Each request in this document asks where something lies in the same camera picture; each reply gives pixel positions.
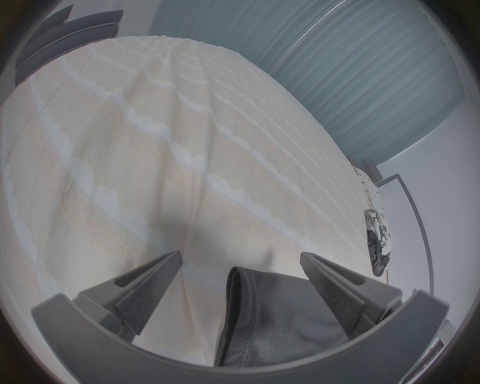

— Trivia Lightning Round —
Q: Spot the bed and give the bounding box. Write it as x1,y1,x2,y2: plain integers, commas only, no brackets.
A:
0,35,436,367

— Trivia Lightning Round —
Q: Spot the white printed pillow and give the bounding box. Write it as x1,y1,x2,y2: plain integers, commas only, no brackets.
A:
354,167,393,241

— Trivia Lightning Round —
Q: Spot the black satin garment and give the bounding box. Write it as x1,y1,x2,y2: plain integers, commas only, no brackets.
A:
367,229,392,278

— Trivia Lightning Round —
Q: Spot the black chest of drawers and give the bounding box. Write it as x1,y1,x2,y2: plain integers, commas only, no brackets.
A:
15,4,125,85

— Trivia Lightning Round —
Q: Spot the grey bedside table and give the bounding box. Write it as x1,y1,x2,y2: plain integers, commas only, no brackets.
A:
347,155,383,183

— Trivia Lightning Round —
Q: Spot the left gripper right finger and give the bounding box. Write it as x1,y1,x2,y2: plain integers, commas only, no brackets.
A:
300,251,404,335

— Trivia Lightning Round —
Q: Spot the black T-shirt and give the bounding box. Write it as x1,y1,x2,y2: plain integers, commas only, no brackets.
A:
214,266,350,368

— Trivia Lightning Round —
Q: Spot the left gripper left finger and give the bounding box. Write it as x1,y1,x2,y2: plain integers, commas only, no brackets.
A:
77,251,184,337

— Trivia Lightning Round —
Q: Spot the blue-green curtain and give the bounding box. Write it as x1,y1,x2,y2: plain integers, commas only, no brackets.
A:
269,0,468,162
150,0,346,74

